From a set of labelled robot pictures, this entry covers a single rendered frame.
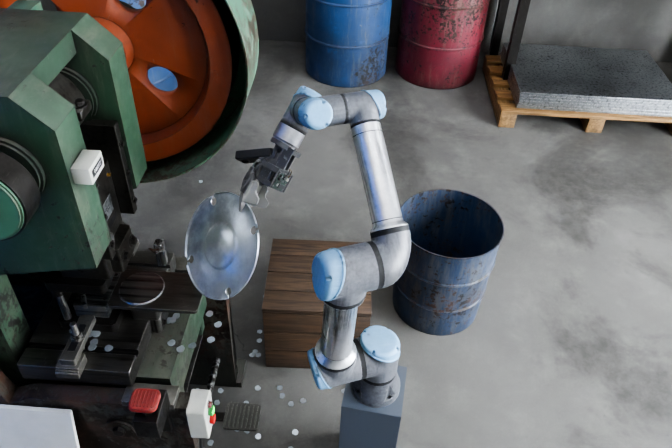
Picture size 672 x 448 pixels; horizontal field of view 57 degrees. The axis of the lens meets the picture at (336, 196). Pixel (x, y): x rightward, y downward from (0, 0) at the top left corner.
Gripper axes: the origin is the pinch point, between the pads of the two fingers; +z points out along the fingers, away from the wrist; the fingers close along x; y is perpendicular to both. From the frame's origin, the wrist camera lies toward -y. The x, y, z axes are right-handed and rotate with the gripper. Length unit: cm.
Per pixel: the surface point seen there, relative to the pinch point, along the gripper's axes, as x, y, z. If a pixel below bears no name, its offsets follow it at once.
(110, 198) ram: -19.3, -23.2, 13.9
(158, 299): 2.0, -11.2, 34.5
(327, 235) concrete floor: 139, -50, 8
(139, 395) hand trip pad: -11, 9, 50
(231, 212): 1.1, -3.0, 3.0
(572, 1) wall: 302, -56, -214
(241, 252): 1.3, 6.0, 10.3
